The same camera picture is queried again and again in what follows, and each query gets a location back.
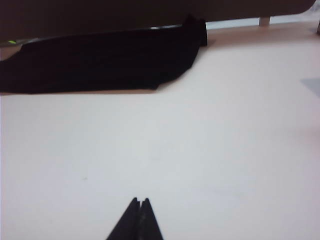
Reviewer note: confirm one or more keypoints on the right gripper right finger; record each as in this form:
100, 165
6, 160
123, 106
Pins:
148, 225

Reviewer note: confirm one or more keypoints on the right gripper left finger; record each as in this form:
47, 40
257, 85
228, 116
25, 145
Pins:
127, 225

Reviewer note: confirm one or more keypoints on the black polo shirt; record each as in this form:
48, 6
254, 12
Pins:
100, 62

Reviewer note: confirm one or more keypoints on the brown desk divider panel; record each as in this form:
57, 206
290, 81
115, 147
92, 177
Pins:
100, 12

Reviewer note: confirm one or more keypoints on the green strip behind divider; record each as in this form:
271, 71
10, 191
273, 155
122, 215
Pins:
11, 41

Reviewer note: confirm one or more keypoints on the white divider support bracket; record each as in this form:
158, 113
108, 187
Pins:
264, 21

